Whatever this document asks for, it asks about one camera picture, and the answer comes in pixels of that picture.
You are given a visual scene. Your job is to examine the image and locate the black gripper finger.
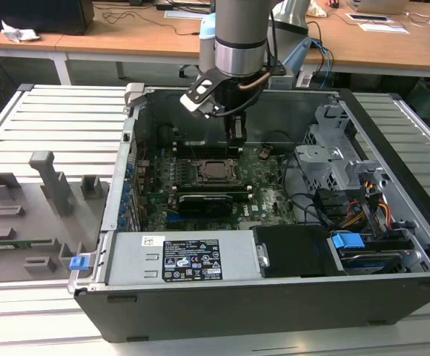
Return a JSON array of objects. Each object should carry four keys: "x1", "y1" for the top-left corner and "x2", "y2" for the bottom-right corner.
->
[{"x1": 225, "y1": 112, "x2": 248, "y2": 159}]

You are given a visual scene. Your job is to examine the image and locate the silver CPU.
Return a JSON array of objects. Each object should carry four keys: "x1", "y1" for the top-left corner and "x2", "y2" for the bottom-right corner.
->
[{"x1": 204, "y1": 162, "x2": 231, "y2": 179}]

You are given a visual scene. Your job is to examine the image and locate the black RAM slot bank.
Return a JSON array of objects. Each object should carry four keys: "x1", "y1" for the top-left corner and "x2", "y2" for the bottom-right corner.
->
[
  {"x1": 168, "y1": 183, "x2": 253, "y2": 203},
  {"x1": 171, "y1": 139, "x2": 242, "y2": 159}
]

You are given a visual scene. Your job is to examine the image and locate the CPU socket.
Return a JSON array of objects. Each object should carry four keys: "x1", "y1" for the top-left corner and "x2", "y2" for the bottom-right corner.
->
[{"x1": 195, "y1": 158, "x2": 243, "y2": 187}]

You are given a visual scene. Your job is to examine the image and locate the green motherboard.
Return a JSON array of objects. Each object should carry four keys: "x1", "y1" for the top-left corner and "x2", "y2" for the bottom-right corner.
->
[{"x1": 135, "y1": 143, "x2": 298, "y2": 233}]

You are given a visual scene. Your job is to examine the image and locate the black graphics card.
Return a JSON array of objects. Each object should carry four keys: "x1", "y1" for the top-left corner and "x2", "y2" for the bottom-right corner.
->
[{"x1": 177, "y1": 192, "x2": 235, "y2": 218}]

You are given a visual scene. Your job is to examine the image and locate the small white device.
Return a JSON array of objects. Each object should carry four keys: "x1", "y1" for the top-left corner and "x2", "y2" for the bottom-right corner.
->
[{"x1": 297, "y1": 69, "x2": 315, "y2": 89}]

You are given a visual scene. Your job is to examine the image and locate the pale blue teach pendant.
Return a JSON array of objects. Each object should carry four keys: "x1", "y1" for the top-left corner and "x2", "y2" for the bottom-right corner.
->
[{"x1": 282, "y1": 36, "x2": 313, "y2": 77}]

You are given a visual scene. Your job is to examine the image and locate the metal drive cage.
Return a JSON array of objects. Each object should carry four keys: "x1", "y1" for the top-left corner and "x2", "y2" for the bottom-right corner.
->
[{"x1": 294, "y1": 103, "x2": 391, "y2": 194}]

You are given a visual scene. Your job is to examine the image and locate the white paper sheet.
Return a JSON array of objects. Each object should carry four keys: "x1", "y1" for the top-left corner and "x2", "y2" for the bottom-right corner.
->
[
  {"x1": 164, "y1": 10, "x2": 203, "y2": 19},
  {"x1": 359, "y1": 22, "x2": 411, "y2": 35}
]

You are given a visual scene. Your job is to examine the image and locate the beige crumpled bag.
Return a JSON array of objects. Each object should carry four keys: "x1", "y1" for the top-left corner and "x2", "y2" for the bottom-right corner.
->
[{"x1": 307, "y1": 0, "x2": 329, "y2": 18}]

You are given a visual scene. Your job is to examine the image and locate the black plastic shroud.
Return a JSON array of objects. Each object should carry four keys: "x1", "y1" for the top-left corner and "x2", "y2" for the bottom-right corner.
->
[{"x1": 254, "y1": 225, "x2": 345, "y2": 279}]

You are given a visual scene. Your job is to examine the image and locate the wooden desk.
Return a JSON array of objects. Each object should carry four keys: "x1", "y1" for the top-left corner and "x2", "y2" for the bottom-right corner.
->
[
  {"x1": 55, "y1": 0, "x2": 430, "y2": 79},
  {"x1": 0, "y1": 29, "x2": 71, "y2": 86}
]

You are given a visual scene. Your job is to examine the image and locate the blue disk carrier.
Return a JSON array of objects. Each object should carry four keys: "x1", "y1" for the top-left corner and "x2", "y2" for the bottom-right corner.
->
[{"x1": 331, "y1": 230, "x2": 365, "y2": 257}]

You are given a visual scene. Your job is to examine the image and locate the white tablet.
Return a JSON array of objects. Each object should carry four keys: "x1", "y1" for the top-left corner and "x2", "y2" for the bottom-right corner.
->
[{"x1": 346, "y1": 13, "x2": 390, "y2": 22}]

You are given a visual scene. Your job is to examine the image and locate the grey power supply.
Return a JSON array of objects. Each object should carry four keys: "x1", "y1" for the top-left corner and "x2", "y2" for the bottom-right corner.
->
[{"x1": 105, "y1": 229, "x2": 261, "y2": 286}]

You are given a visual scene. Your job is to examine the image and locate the black PC case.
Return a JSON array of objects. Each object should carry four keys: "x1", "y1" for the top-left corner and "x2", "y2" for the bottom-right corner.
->
[{"x1": 73, "y1": 83, "x2": 430, "y2": 344}]

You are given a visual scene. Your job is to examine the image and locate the silver laptop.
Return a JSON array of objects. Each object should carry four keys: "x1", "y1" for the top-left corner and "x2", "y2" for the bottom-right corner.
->
[{"x1": 348, "y1": 0, "x2": 411, "y2": 15}]

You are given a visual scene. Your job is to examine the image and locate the hard disk drive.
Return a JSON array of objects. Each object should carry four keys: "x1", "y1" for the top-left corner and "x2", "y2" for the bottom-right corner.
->
[{"x1": 339, "y1": 250, "x2": 411, "y2": 276}]

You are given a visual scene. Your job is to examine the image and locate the blue latch clip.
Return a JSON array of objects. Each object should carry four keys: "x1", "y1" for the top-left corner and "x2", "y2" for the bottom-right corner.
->
[{"x1": 69, "y1": 254, "x2": 90, "y2": 272}]

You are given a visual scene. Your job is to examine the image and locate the grey parts rack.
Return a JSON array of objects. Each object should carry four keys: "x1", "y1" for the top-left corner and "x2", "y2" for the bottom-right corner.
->
[{"x1": 0, "y1": 150, "x2": 111, "y2": 285}]

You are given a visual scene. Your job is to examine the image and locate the black monitor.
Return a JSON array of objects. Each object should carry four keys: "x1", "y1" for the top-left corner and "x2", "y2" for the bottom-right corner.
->
[{"x1": 0, "y1": 0, "x2": 95, "y2": 36}]

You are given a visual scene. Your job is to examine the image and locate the crumpled white paper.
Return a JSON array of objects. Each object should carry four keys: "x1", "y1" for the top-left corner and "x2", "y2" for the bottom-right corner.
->
[{"x1": 0, "y1": 20, "x2": 41, "y2": 44}]

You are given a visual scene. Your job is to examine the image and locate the green RAM stick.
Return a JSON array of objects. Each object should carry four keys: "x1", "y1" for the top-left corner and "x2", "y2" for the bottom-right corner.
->
[{"x1": 0, "y1": 239, "x2": 55, "y2": 250}]

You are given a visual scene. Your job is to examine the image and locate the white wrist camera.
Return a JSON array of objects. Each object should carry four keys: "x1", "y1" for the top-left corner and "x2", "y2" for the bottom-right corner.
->
[{"x1": 179, "y1": 68, "x2": 224, "y2": 120}]

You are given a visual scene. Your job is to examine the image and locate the grey case latch handle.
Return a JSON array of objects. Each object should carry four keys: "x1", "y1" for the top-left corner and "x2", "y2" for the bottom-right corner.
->
[{"x1": 125, "y1": 82, "x2": 148, "y2": 108}]

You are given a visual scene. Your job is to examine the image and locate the black wire bundle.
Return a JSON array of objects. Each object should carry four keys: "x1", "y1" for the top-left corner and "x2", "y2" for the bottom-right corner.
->
[{"x1": 311, "y1": 187, "x2": 353, "y2": 228}]

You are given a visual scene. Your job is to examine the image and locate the yellow red wire bundle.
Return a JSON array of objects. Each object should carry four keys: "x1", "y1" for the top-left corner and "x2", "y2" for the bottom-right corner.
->
[{"x1": 343, "y1": 177, "x2": 392, "y2": 229}]

